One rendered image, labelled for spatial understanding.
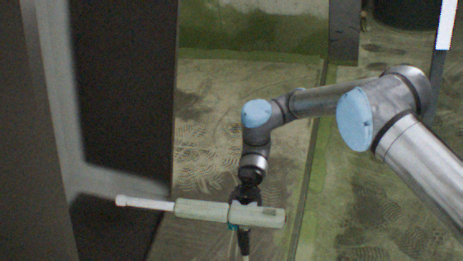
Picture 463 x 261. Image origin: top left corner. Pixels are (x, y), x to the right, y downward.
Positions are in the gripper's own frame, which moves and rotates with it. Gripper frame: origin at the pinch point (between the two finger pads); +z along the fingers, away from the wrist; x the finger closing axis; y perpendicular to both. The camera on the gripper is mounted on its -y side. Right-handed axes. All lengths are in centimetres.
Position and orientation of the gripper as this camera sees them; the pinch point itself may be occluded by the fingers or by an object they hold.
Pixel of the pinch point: (241, 224)
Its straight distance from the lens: 134.0
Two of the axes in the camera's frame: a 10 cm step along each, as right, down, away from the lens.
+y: 0.7, 7.3, 6.8
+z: -1.7, 6.8, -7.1
